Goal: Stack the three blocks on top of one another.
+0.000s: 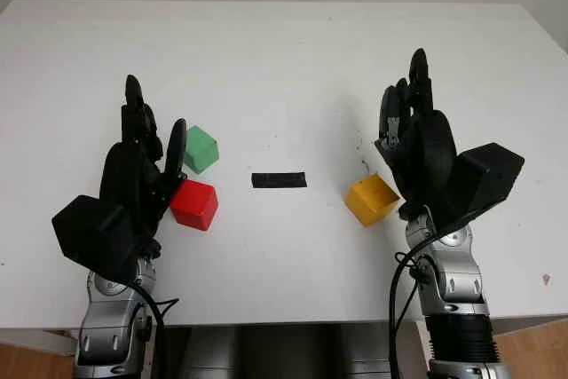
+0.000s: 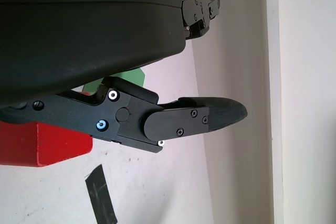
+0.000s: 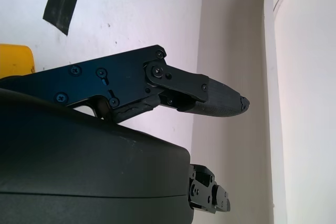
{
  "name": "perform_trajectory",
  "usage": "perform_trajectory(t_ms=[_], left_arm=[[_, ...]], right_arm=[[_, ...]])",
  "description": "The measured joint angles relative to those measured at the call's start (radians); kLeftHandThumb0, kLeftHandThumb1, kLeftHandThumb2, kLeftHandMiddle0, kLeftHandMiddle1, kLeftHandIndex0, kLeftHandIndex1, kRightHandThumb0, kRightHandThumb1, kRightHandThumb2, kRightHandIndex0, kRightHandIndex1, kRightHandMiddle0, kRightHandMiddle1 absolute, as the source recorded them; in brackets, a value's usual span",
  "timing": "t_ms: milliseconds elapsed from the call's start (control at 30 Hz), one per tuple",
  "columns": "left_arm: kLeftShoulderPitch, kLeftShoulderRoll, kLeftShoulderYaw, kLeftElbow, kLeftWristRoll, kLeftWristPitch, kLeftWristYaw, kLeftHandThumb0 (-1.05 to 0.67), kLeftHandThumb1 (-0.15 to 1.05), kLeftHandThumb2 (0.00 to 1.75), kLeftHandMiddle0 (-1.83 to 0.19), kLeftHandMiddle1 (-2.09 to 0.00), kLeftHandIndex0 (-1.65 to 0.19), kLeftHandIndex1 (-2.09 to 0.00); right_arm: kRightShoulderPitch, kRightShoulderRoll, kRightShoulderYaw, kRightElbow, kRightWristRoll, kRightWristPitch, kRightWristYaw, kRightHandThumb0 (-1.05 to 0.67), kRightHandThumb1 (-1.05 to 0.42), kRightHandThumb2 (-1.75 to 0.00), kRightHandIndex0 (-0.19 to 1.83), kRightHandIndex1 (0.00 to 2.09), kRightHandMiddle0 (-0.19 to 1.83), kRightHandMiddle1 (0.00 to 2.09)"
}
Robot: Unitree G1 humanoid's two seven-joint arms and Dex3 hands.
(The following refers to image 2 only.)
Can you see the black tape strip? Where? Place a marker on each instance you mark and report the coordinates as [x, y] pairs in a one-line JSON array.
[[101, 197]]

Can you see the red cube block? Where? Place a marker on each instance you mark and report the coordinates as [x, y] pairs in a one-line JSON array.
[[57, 145]]

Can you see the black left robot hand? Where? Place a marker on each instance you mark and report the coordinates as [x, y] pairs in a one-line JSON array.
[[78, 37]]

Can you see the green cube block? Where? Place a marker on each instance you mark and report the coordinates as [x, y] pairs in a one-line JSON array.
[[131, 78]]

